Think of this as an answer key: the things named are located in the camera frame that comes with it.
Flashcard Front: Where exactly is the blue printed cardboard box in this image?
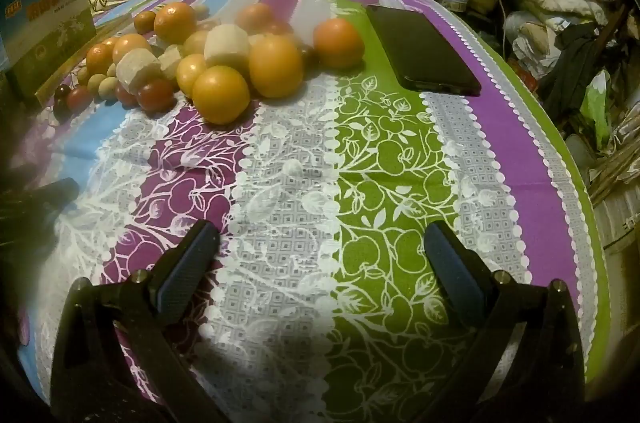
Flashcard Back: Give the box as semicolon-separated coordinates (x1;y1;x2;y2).
0;0;98;99

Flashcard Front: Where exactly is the black garment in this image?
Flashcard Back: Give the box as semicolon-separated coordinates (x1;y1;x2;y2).
537;23;626;124

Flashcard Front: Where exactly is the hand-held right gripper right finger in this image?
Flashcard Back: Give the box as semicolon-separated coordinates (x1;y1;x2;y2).
422;219;586;423

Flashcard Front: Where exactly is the black smartphone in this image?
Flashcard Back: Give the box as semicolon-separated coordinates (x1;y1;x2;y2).
366;4;482;96

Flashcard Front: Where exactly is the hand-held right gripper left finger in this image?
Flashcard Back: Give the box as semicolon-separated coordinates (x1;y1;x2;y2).
49;219;236;423

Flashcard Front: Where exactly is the green plastic bag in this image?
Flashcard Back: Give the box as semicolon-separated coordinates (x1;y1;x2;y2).
585;70;616;149

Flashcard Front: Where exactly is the red cherry tomato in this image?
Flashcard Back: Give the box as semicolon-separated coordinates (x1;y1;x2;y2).
115;82;140;108
66;86;91;113
136;78;176;113

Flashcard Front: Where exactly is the pile of oranges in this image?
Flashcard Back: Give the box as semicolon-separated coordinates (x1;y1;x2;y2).
85;0;366;126

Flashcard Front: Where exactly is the striped floral bed sheet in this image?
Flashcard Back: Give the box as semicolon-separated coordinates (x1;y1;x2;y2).
10;0;613;423

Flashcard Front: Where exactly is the peeled sugarcane chunk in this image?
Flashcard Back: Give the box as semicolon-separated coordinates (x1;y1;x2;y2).
116;48;163;95
159;44;183;79
204;24;251;71

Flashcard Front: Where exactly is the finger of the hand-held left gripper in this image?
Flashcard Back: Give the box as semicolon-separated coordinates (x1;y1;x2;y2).
0;177;81;254

